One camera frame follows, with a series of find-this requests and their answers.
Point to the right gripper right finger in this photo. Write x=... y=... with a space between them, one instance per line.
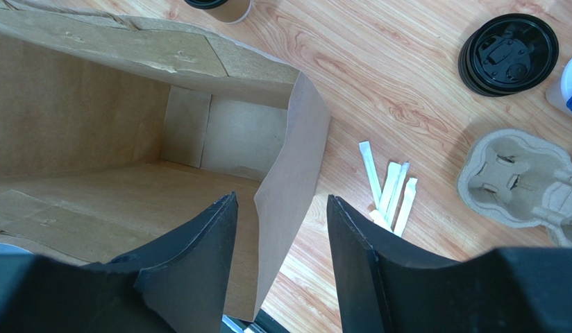
x=386 y=284

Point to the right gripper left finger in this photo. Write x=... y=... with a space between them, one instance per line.
x=175 y=283

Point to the brown paper bag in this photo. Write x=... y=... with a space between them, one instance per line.
x=116 y=129

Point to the cardboard cup carrier tray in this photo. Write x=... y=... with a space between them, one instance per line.
x=521 y=181

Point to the brown paper coffee cup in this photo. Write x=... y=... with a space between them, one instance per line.
x=226 y=11

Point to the white wrapped straw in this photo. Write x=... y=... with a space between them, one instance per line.
x=369 y=164
x=395 y=220
x=391 y=193

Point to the white plastic basket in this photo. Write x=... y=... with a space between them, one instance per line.
x=560 y=91

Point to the stack of black lids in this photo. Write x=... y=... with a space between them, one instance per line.
x=507 y=55

